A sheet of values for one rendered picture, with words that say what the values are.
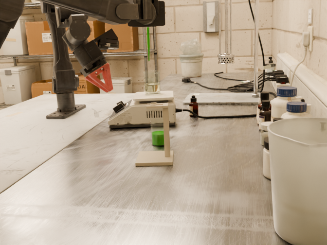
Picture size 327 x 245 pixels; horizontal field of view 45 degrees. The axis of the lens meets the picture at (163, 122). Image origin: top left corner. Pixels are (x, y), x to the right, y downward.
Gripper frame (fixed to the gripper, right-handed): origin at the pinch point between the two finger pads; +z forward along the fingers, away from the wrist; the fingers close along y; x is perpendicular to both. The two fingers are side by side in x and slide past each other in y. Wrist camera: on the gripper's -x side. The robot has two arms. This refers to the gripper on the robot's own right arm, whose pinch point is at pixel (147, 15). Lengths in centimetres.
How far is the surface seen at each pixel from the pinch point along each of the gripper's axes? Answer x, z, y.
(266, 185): 32, -52, -23
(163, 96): 23.4, -4.6, -4.1
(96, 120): 32.6, 5.1, 18.0
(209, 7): -14, 228, -43
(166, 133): 26.3, -36.3, -5.0
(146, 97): 23.5, -5.9, 0.9
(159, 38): 12, 243, 1
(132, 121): 30.4, -6.7, 5.1
